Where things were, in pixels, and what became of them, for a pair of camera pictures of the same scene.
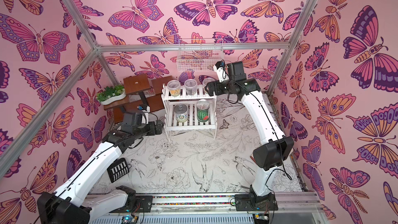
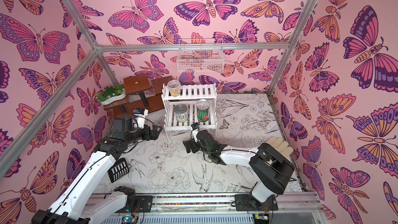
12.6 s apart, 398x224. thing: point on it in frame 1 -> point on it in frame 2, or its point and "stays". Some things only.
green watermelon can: (202, 106) stays
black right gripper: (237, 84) -> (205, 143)
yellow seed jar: (174, 86) stays
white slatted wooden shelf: (186, 112) stays
